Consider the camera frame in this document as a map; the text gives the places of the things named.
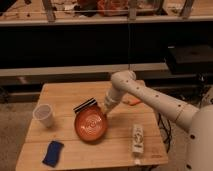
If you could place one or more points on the clear plastic cup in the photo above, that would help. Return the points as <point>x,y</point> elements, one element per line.
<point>44,114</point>

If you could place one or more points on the orange ceramic bowl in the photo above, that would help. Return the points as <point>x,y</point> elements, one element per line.
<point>90,124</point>

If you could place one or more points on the orange object on table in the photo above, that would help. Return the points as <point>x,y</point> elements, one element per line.
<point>131,101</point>

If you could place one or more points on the white lotion bottle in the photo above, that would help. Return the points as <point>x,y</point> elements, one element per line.
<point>137,143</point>

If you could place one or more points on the black box on shelf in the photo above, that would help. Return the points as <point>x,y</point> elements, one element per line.
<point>190,59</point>

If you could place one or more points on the wooden table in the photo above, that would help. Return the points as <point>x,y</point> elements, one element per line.
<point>115,148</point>

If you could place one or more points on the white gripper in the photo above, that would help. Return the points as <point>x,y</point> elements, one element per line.
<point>111,100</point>

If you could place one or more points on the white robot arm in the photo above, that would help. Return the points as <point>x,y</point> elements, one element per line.
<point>197,122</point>

